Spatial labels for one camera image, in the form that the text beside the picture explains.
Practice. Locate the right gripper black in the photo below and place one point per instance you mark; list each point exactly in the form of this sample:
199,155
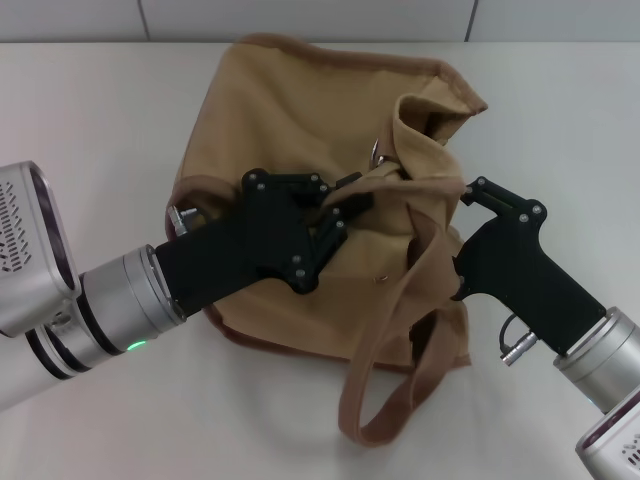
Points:
525,270

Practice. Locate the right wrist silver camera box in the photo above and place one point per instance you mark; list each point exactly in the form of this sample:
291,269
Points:
615,455

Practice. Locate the silver metal zipper pull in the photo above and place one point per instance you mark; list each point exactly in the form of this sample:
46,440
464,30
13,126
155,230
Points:
376,149

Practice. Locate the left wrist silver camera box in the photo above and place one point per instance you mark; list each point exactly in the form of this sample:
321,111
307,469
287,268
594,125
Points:
30,250

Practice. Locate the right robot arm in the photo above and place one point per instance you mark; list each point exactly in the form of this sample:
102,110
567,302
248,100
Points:
605,360

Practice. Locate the khaki canvas food bag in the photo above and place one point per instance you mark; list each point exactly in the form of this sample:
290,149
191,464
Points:
280,125

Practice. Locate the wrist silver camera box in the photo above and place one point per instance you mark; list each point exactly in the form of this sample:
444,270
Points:
615,455
30,250

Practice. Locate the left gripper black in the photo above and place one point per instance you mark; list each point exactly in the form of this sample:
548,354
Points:
250,240

